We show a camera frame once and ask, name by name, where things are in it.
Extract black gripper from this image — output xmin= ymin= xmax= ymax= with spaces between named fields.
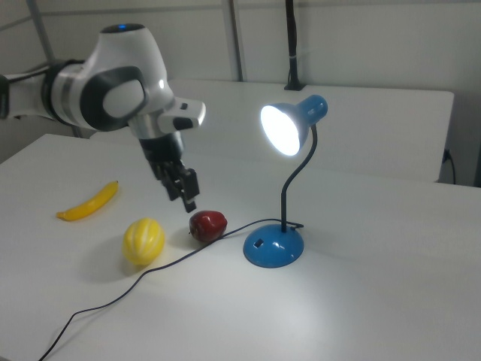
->
xmin=138 ymin=134 xmax=201 ymax=214

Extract blue desk lamp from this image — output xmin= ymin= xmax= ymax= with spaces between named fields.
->
xmin=243 ymin=93 xmax=328 ymax=270

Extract dark red toy apple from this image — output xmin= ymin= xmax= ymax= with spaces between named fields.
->
xmin=188 ymin=210 xmax=229 ymax=244

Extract yellow striped toy melon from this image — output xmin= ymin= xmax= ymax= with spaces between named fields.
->
xmin=122 ymin=217 xmax=166 ymax=266

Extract yellow toy banana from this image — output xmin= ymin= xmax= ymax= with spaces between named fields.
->
xmin=56 ymin=180 xmax=120 ymax=223

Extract black pole with clamp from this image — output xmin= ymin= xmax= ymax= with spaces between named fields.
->
xmin=283 ymin=0 xmax=307 ymax=92

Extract black lamp power cable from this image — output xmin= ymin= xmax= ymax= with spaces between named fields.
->
xmin=37 ymin=219 xmax=304 ymax=361

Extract grey metal partition post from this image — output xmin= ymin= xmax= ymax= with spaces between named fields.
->
xmin=28 ymin=0 xmax=56 ymax=65
xmin=228 ymin=0 xmax=246 ymax=82

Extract black wall cable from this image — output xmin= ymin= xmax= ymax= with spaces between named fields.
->
xmin=443 ymin=148 xmax=458 ymax=185

